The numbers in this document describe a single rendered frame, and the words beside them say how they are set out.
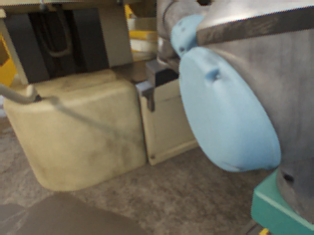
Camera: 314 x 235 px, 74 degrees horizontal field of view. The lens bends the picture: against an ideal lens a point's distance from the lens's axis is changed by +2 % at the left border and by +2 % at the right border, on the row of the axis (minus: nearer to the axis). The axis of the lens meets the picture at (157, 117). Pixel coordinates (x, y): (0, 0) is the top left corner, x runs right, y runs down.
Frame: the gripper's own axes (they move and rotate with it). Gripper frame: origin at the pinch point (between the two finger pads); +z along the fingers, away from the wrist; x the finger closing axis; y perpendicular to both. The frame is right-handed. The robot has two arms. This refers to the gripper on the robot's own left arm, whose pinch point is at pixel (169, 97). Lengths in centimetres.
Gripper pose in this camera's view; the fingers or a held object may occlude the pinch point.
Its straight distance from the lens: 63.4
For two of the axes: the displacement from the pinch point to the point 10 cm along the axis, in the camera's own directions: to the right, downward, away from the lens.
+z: 0.1, 6.4, 7.7
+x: -8.6, 4.0, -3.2
